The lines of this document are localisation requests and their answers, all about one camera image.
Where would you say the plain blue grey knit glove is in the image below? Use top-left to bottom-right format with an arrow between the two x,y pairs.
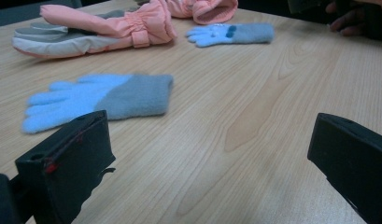
21,73 -> 175,134

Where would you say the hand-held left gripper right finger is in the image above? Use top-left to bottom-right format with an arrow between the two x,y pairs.
307,112 -> 382,224

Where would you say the blue grey glove with dots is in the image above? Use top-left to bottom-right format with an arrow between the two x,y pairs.
185,21 -> 276,49

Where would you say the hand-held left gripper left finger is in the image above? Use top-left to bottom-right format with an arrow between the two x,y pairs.
14,109 -> 117,224

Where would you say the pink ski glove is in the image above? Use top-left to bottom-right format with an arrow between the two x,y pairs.
11,0 -> 177,60
164,0 -> 239,26

